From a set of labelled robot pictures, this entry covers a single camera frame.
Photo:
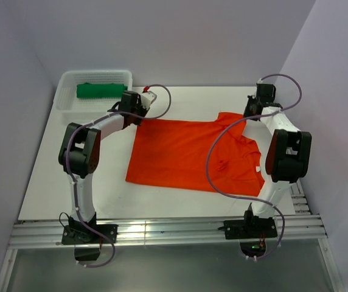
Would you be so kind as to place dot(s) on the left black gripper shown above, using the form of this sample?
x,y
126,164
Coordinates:
x,y
144,111

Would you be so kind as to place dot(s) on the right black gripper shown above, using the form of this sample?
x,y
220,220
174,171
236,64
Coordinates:
x,y
247,112

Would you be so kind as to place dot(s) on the orange polo t shirt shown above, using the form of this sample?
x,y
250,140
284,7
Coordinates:
x,y
196,155

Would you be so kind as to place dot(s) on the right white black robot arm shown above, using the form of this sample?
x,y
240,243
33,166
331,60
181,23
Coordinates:
x,y
288,154

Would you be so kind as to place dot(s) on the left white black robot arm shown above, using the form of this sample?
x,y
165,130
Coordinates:
x,y
80,149

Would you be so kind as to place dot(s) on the rolled green t shirt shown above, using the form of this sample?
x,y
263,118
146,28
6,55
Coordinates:
x,y
100,90

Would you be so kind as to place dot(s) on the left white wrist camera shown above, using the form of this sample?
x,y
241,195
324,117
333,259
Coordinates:
x,y
147,99

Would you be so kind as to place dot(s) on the right side aluminium rail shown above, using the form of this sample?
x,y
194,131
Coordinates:
x,y
299,200

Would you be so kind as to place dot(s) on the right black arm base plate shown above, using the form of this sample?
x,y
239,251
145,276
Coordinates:
x,y
252,229

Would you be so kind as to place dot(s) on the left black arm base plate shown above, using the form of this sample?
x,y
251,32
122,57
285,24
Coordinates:
x,y
75,237

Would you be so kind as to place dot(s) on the front aluminium rail frame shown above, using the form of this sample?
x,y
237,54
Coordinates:
x,y
168,231

